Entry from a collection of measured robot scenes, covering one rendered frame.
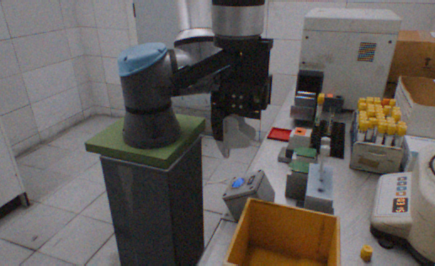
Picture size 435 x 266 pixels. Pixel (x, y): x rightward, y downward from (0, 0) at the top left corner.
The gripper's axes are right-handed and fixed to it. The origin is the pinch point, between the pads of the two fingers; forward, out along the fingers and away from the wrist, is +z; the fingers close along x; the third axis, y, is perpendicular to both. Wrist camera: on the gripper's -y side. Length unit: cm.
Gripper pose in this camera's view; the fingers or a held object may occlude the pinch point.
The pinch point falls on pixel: (223, 150)
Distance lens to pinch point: 55.9
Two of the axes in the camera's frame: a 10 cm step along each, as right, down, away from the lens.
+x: 3.5, -4.2, 8.4
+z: 0.0, 8.9, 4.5
